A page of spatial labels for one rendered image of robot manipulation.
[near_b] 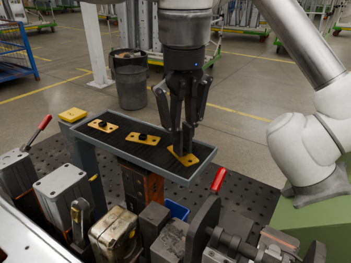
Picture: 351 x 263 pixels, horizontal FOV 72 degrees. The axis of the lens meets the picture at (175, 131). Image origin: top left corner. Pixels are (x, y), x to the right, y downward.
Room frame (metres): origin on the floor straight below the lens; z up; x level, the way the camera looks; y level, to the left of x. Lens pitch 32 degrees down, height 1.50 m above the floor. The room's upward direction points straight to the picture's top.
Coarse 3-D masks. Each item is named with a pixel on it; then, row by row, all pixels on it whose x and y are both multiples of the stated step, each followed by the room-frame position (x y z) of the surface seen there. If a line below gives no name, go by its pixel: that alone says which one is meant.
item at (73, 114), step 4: (72, 108) 0.68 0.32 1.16; (76, 108) 0.68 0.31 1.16; (64, 112) 0.65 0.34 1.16; (68, 112) 0.65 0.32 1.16; (72, 112) 0.65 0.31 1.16; (76, 112) 0.65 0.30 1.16; (80, 112) 0.65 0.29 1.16; (84, 112) 0.65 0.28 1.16; (60, 116) 0.63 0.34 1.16; (64, 116) 0.62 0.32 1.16; (68, 116) 0.62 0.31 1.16; (72, 116) 0.62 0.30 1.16; (76, 116) 0.62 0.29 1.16; (80, 116) 0.63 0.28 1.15; (68, 120) 0.61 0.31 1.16; (72, 120) 0.61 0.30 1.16; (76, 120) 0.62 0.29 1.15
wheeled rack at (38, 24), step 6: (18, 0) 8.65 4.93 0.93; (36, 0) 9.01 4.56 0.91; (36, 6) 9.08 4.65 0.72; (30, 12) 8.86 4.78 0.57; (30, 24) 8.26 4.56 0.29; (36, 24) 8.19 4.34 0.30; (42, 24) 8.33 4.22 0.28; (48, 24) 8.37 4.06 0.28; (54, 24) 8.49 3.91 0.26; (0, 30) 7.25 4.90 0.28; (6, 30) 7.31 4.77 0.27; (18, 30) 7.56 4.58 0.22; (54, 30) 8.60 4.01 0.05
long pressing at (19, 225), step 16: (0, 208) 0.42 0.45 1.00; (16, 208) 0.42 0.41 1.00; (0, 224) 0.37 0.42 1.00; (16, 224) 0.37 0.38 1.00; (32, 224) 0.37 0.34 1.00; (0, 240) 0.33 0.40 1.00; (16, 240) 0.33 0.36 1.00; (32, 240) 0.33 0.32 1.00; (48, 240) 0.33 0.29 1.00; (16, 256) 0.30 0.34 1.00; (32, 256) 0.30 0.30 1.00; (48, 256) 0.30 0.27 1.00; (64, 256) 0.29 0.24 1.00
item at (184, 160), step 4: (168, 148) 0.46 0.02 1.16; (172, 148) 0.46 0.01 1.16; (172, 152) 0.45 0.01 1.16; (184, 152) 0.43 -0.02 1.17; (176, 156) 0.43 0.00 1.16; (184, 156) 0.43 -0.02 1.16; (188, 156) 0.43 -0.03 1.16; (192, 156) 0.43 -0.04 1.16; (180, 160) 0.42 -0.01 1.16; (184, 160) 0.42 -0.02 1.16; (188, 160) 0.42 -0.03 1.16; (192, 160) 0.42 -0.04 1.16; (196, 160) 0.42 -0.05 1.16; (184, 164) 0.40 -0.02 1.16; (188, 164) 0.40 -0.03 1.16; (192, 164) 0.41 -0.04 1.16
